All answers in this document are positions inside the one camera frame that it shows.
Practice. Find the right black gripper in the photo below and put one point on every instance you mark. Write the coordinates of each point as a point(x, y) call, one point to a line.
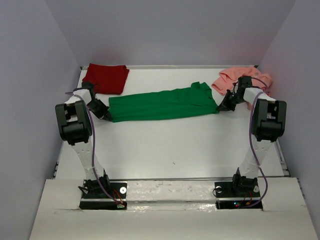
point(228, 107)

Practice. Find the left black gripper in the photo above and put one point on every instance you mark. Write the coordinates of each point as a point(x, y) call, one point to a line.
point(104, 109)

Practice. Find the green t shirt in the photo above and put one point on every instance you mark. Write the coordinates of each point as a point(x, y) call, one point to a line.
point(193, 101)

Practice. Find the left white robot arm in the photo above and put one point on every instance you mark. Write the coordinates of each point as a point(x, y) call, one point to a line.
point(76, 127)

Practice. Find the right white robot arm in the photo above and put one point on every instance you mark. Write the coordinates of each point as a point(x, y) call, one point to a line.
point(266, 124)

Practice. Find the pink crumpled t shirt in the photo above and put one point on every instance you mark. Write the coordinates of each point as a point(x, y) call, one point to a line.
point(261, 83)

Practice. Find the red folded t shirt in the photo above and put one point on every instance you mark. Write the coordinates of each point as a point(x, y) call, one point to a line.
point(107, 80)

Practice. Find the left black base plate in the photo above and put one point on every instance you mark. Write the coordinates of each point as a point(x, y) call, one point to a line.
point(94, 198)

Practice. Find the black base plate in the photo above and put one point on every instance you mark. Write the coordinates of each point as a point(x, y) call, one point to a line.
point(229, 199)
point(94, 198)

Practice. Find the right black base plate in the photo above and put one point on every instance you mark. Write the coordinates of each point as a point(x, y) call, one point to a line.
point(229, 199)

